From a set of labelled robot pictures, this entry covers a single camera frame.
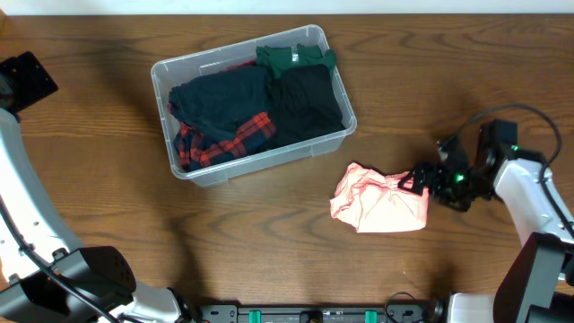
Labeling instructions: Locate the pink garment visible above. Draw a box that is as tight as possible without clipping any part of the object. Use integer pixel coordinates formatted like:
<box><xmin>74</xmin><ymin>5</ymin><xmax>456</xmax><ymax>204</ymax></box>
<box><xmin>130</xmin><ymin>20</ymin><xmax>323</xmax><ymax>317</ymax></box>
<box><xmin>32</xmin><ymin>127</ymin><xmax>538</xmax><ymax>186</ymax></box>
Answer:
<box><xmin>330</xmin><ymin>162</ymin><xmax>429</xmax><ymax>233</ymax></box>

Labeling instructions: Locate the black garment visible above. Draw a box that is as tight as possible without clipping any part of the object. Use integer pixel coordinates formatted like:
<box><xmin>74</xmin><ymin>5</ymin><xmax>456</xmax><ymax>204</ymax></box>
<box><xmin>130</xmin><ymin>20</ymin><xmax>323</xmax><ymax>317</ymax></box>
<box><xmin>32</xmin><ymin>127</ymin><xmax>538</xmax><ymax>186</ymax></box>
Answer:
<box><xmin>269</xmin><ymin>65</ymin><xmax>344</xmax><ymax>148</ymax></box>

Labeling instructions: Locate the green garment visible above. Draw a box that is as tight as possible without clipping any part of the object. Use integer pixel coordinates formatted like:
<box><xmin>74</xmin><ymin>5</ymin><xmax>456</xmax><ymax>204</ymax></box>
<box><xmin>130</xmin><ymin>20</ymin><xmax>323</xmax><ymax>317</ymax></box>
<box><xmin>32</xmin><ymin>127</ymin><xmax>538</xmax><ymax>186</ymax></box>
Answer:
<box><xmin>256</xmin><ymin>44</ymin><xmax>337</xmax><ymax>79</ymax></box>

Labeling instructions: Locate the dark teal garment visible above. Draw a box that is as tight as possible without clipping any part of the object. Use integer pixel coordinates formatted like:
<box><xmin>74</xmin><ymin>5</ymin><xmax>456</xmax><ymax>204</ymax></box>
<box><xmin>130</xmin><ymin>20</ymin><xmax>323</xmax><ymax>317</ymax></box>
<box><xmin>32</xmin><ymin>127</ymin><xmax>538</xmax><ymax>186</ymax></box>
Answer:
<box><xmin>169</xmin><ymin>65</ymin><xmax>271</xmax><ymax>141</ymax></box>

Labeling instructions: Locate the red plaid flannel shirt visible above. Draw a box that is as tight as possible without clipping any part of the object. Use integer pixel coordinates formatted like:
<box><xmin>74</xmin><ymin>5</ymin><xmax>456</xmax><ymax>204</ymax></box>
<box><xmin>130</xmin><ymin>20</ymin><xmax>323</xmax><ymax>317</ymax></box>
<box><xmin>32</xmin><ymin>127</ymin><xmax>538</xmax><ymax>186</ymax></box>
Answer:
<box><xmin>168</xmin><ymin>60</ymin><xmax>278</xmax><ymax>173</ymax></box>

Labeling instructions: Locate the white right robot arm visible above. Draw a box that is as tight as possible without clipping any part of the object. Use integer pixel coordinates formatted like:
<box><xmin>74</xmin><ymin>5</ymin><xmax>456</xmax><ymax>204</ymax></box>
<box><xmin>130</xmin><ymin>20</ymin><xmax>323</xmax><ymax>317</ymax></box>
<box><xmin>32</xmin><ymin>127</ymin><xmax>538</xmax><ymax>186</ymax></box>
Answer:
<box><xmin>400</xmin><ymin>119</ymin><xmax>573</xmax><ymax>322</ymax></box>

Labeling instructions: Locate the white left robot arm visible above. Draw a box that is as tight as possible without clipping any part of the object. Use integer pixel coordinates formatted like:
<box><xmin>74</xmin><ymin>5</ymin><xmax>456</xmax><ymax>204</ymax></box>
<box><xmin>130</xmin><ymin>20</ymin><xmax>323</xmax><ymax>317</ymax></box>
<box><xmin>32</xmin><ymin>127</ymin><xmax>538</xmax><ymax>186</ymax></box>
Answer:
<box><xmin>1</xmin><ymin>52</ymin><xmax>431</xmax><ymax>323</ymax></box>

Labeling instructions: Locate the clear plastic storage bin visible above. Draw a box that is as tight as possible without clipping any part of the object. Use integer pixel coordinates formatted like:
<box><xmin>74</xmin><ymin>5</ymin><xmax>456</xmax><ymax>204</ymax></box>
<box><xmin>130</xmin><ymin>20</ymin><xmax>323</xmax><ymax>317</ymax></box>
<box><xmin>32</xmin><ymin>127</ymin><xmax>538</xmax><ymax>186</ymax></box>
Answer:
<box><xmin>151</xmin><ymin>24</ymin><xmax>357</xmax><ymax>187</ymax></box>

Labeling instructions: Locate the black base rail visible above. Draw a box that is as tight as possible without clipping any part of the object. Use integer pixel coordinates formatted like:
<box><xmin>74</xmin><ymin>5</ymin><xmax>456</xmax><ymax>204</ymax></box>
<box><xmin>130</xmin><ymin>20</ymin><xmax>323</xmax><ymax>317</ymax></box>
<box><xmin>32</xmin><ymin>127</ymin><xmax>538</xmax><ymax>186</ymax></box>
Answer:
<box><xmin>198</xmin><ymin>292</ymin><xmax>447</xmax><ymax>323</ymax></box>

